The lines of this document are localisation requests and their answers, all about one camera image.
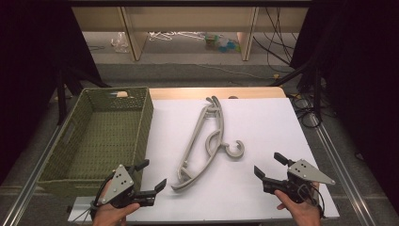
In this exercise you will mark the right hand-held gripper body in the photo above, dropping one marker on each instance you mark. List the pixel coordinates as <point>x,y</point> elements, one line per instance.
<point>304,171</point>

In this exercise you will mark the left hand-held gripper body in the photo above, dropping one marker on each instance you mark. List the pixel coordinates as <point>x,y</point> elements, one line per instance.
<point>120,183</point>

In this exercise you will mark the green woven basket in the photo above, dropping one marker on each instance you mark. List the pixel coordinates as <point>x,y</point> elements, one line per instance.
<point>103,141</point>

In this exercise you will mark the person's left hand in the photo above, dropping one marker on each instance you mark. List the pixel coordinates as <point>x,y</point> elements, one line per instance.
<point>109,216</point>

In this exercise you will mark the person's right hand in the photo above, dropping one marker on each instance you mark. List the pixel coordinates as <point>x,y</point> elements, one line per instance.
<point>301,215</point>

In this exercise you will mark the white table sheet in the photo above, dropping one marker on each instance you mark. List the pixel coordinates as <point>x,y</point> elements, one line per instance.
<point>266,125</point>

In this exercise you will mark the black metal stand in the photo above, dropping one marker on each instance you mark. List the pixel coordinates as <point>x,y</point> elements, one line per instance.
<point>61,97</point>
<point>317,94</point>

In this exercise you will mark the black curtain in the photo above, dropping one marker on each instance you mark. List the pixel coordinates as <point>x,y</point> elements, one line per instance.
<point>31,78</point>
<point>360,78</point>

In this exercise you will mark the clear plastic bag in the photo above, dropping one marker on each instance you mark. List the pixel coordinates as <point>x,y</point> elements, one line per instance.
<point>119,42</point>

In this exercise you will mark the colourful plastic toys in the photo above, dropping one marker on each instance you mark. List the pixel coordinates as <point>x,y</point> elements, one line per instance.
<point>224,44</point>

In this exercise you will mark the light wooden shelf unit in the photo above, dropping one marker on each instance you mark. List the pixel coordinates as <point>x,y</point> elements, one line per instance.
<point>188,19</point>

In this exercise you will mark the aluminium frame rail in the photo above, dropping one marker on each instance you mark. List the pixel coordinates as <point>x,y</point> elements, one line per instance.
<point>342,175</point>
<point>28,191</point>

